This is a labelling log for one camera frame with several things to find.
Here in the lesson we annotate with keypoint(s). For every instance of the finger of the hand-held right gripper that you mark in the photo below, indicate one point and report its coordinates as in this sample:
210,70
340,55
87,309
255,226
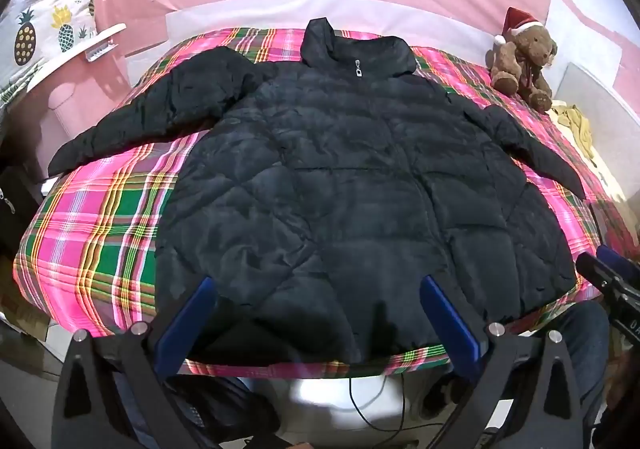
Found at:
612,256
597,270

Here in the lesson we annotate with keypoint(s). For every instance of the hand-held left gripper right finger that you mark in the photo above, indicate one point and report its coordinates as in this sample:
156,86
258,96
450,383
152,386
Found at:
450,319

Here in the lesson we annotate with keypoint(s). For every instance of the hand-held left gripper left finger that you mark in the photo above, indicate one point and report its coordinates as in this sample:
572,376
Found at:
187,324

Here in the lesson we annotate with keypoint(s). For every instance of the black puffer jacket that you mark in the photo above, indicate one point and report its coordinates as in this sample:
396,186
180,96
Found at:
325,179

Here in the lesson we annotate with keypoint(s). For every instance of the person's right leg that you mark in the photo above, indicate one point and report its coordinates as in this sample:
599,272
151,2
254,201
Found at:
585,344

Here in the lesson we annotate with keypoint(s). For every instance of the person's leg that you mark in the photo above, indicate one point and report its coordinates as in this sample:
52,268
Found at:
225,404
585,344

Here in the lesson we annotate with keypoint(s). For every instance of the person's left leg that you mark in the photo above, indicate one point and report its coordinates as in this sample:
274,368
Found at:
225,404

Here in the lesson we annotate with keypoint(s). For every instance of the pink green plaid bed sheet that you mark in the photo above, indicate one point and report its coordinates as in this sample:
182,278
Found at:
100,229

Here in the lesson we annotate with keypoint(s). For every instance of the yellow cloth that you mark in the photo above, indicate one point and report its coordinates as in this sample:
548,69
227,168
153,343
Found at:
575,121

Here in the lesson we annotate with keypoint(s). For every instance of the white panel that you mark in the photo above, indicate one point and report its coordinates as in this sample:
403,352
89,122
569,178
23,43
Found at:
600,104

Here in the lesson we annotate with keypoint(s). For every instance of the black bag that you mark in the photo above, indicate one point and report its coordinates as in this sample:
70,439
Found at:
15,209

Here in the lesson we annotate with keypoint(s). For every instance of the brown teddy bear santa hat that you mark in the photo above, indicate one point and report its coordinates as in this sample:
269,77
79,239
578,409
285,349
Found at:
520,64

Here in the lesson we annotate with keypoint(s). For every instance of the pineapple print pillow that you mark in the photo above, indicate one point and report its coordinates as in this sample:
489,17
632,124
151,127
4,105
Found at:
45,29

